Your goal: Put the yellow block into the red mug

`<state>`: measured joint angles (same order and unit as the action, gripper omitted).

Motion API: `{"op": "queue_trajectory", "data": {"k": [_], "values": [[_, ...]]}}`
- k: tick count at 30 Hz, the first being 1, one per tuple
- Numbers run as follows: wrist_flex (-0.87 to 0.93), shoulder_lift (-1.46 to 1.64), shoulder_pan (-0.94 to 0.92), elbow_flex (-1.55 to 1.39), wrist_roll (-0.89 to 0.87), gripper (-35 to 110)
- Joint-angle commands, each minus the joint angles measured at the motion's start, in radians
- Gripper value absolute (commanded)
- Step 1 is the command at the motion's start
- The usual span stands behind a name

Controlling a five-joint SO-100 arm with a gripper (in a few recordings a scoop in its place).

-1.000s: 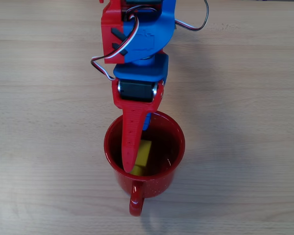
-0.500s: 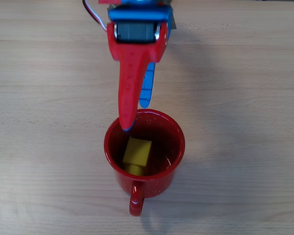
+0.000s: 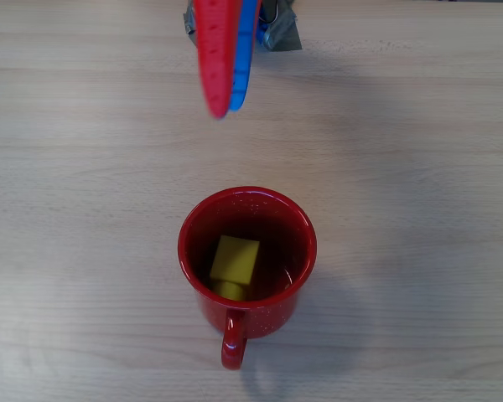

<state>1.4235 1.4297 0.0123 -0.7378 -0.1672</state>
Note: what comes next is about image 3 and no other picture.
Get red enamel mug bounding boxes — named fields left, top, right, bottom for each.
left=177, top=185, right=319, bottom=371

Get yellow toy building block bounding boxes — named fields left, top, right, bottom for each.
left=209, top=234, right=262, bottom=302

